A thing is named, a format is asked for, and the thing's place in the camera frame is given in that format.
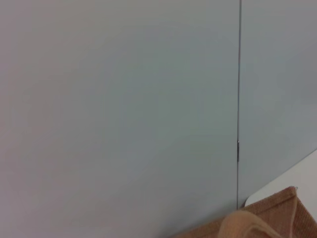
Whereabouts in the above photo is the brown jute tote bag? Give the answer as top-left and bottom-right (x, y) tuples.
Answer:
(170, 186), (317, 238)

